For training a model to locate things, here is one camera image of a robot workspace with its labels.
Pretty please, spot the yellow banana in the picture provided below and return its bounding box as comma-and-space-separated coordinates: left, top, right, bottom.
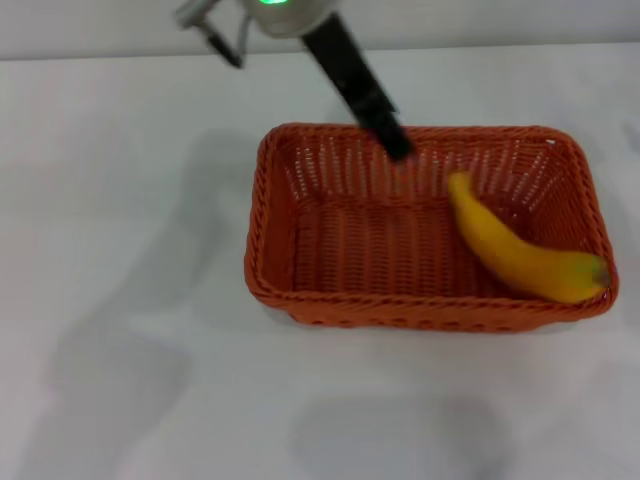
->
447, 170, 612, 305

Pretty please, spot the orange woven plastic basket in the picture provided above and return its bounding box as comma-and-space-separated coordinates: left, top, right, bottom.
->
243, 122, 620, 332

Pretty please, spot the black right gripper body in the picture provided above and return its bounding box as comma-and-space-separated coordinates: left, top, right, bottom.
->
301, 11, 400, 127

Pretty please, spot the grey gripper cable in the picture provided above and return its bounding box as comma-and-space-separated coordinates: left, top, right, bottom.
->
201, 13, 252, 69

